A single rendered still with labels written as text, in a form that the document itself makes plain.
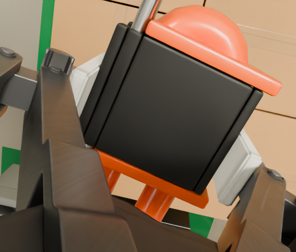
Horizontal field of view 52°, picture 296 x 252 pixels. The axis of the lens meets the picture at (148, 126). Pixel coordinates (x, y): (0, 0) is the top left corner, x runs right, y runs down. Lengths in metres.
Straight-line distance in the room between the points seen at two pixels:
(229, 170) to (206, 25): 0.08
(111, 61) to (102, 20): 0.74
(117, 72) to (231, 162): 0.07
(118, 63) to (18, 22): 1.43
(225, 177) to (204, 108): 0.04
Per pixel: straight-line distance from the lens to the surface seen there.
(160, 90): 0.16
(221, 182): 0.16
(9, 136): 1.75
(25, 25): 1.57
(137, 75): 0.16
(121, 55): 0.16
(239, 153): 0.16
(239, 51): 0.17
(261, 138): 0.98
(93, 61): 0.16
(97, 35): 0.90
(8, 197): 1.11
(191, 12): 0.17
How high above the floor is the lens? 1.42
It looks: 69 degrees down
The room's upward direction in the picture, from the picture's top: 168 degrees counter-clockwise
